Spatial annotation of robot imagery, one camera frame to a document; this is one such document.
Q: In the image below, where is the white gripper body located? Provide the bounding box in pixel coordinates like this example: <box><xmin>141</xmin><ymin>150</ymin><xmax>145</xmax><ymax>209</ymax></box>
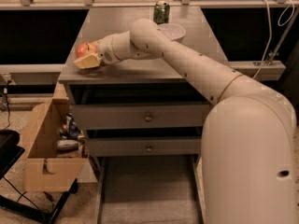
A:
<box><xmin>94</xmin><ymin>35</ymin><xmax>120</xmax><ymax>65</ymax></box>

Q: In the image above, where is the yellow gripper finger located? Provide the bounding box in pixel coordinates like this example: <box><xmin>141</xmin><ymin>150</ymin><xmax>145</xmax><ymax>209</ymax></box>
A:
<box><xmin>74</xmin><ymin>53</ymin><xmax>101</xmax><ymax>69</ymax></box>

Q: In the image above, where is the red apple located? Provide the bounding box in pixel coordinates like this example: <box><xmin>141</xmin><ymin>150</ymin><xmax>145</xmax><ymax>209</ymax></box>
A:
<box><xmin>76</xmin><ymin>43</ymin><xmax>97</xmax><ymax>58</ymax></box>

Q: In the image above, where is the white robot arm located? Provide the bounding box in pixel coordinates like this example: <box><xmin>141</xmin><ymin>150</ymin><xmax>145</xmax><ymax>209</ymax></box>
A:
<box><xmin>74</xmin><ymin>19</ymin><xmax>298</xmax><ymax>224</ymax></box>

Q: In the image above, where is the grey top drawer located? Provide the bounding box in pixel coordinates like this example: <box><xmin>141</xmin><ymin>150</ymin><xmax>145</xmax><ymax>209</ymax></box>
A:
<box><xmin>70</xmin><ymin>103</ymin><xmax>210</xmax><ymax>130</ymax></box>

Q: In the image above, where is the grey drawer cabinet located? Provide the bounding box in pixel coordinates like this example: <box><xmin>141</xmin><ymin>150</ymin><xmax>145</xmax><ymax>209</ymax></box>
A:
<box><xmin>59</xmin><ymin>6</ymin><xmax>227</xmax><ymax>142</ymax></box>

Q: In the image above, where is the grey middle drawer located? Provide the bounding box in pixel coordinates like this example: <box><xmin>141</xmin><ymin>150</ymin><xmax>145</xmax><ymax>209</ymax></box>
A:
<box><xmin>87</xmin><ymin>137</ymin><xmax>201</xmax><ymax>157</ymax></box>

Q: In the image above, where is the grey open bottom drawer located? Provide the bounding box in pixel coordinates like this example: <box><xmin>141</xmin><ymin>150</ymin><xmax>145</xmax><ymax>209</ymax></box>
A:
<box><xmin>95</xmin><ymin>155</ymin><xmax>204</xmax><ymax>224</ymax></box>

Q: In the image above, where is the green soda can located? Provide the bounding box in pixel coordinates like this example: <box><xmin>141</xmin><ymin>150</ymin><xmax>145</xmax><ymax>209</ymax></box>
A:
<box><xmin>153</xmin><ymin>1</ymin><xmax>170</xmax><ymax>24</ymax></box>

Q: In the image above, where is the white ceramic bowl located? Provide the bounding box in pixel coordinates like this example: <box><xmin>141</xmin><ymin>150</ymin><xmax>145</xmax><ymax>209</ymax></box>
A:
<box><xmin>159</xmin><ymin>23</ymin><xmax>186</xmax><ymax>43</ymax></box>

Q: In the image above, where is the dark bottle in box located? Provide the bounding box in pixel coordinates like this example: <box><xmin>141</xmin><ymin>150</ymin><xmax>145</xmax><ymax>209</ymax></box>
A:
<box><xmin>59</xmin><ymin>113</ymin><xmax>81</xmax><ymax>140</ymax></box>

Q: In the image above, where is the silver can in box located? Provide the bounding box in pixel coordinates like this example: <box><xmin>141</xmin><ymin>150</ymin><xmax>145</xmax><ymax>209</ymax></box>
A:
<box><xmin>57</xmin><ymin>140</ymin><xmax>78</xmax><ymax>150</ymax></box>

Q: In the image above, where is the cardboard box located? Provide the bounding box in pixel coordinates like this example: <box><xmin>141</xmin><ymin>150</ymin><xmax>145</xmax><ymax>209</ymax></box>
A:
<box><xmin>21</xmin><ymin>98</ymin><xmax>88</xmax><ymax>192</ymax></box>

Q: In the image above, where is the black stand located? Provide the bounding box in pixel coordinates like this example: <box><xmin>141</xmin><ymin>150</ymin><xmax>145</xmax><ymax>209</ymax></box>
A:
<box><xmin>0</xmin><ymin>129</ymin><xmax>78</xmax><ymax>224</ymax></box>

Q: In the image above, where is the black floor cable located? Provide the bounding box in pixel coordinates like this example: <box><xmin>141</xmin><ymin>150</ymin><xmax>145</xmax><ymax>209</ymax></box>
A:
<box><xmin>2</xmin><ymin>175</ymin><xmax>50</xmax><ymax>217</ymax></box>

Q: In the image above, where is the white cable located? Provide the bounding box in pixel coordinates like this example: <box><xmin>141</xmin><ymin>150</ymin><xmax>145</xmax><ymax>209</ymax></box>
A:
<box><xmin>251</xmin><ymin>0</ymin><xmax>295</xmax><ymax>80</ymax></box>

